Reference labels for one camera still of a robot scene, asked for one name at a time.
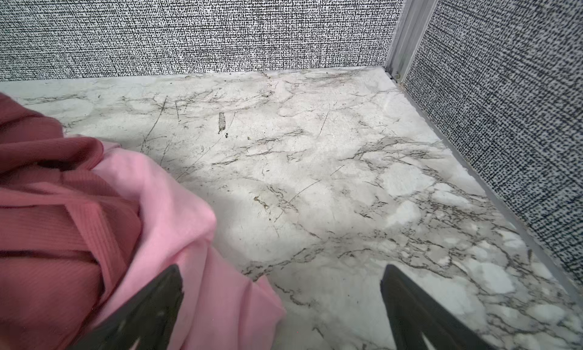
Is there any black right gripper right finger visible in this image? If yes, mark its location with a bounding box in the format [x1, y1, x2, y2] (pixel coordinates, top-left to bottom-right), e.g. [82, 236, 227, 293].
[380, 264, 493, 349]

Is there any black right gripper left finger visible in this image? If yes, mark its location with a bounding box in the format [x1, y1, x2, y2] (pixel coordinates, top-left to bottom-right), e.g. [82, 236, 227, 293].
[72, 264, 184, 350]

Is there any bright pink cloth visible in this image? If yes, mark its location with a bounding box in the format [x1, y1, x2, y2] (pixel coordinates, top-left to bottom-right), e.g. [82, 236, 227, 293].
[82, 142, 285, 349]

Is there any dark red cloth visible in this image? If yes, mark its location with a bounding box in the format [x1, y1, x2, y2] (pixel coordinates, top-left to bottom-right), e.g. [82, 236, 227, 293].
[1, 96, 142, 349]

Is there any aluminium frame post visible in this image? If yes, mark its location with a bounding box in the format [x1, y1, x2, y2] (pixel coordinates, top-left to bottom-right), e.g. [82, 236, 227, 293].
[384, 0, 439, 84]

